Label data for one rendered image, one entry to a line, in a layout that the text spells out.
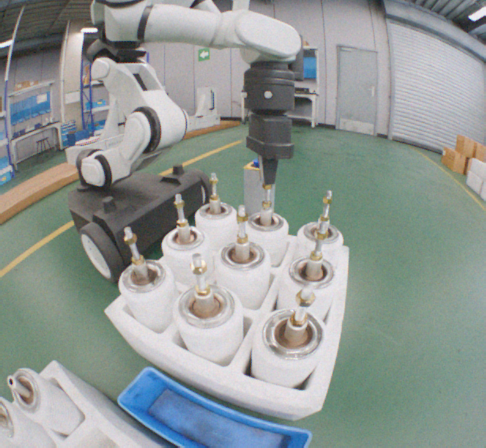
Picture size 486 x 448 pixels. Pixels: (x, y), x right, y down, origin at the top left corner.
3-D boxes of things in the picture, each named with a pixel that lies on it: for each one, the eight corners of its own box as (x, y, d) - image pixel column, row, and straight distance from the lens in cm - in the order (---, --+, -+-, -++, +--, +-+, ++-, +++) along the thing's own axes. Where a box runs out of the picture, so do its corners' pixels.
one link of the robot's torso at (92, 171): (84, 185, 108) (78, 158, 105) (116, 170, 116) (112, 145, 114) (103, 192, 90) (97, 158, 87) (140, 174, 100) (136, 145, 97)
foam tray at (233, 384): (136, 352, 58) (102, 310, 44) (212, 263, 74) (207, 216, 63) (294, 421, 50) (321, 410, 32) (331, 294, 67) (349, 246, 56)
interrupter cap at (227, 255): (233, 278, 34) (232, 275, 33) (212, 251, 39) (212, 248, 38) (274, 262, 37) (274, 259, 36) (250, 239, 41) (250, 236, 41)
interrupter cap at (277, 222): (290, 227, 45) (291, 224, 45) (257, 237, 42) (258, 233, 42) (271, 211, 51) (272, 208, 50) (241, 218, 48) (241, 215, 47)
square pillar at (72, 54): (62, 147, 712) (64, 27, 792) (78, 141, 731) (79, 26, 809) (68, 146, 657) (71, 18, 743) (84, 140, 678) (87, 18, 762)
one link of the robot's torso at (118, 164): (84, 165, 101) (134, 100, 62) (118, 151, 110) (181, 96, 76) (97, 197, 98) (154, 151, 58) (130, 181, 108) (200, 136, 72)
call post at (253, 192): (243, 259, 75) (242, 168, 59) (251, 248, 80) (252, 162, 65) (263, 265, 73) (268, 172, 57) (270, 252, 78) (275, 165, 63)
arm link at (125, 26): (219, 23, 33) (88, 17, 36) (200, 64, 40) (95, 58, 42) (224, -7, 42) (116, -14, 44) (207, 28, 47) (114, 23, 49)
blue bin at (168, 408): (140, 412, 53) (114, 400, 43) (166, 382, 53) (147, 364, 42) (276, 471, 50) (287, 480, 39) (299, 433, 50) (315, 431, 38)
